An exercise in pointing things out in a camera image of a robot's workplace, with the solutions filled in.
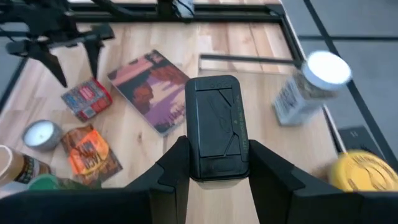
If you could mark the wooden shelf with black frame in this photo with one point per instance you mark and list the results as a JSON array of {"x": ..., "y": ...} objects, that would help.
[{"x": 280, "y": 149}]

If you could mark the book with purple landscape cover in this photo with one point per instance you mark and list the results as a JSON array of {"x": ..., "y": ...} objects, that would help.
[{"x": 149, "y": 90}]

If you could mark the blue patterned candle tin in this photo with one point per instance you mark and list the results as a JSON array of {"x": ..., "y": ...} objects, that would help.
[{"x": 40, "y": 133}]

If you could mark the silver-lid bagel seasoning jar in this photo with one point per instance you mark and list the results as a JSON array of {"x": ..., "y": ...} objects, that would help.
[{"x": 298, "y": 96}]

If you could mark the green-lid oregano jar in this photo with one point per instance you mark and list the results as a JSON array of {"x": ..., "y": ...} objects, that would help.
[{"x": 46, "y": 183}]

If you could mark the black metal table frame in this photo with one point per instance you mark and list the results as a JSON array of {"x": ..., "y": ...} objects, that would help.
[{"x": 233, "y": 15}]

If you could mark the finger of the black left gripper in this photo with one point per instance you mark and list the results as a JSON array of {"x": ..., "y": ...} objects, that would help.
[
  {"x": 94, "y": 53},
  {"x": 49, "y": 62}
]

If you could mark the dark green rectangular tin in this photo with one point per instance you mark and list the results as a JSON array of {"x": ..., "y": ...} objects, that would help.
[{"x": 217, "y": 124}]

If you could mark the red rectangular tin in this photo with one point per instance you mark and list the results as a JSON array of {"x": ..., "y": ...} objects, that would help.
[{"x": 87, "y": 99}]

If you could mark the orange spice packet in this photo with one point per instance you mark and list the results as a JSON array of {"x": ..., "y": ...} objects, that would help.
[{"x": 90, "y": 152}]

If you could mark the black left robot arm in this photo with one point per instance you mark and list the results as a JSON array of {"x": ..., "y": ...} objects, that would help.
[{"x": 31, "y": 12}]

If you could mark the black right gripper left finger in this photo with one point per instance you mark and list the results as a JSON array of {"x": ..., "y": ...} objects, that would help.
[{"x": 174, "y": 168}]

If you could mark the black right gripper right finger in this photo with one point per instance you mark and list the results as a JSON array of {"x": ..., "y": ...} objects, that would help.
[{"x": 270, "y": 174}]

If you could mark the beige-lid round spice jar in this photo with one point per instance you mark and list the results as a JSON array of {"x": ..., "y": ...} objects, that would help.
[{"x": 12, "y": 165}]

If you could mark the yellow-lid spice jar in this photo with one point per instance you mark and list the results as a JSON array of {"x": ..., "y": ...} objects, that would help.
[{"x": 360, "y": 171}]

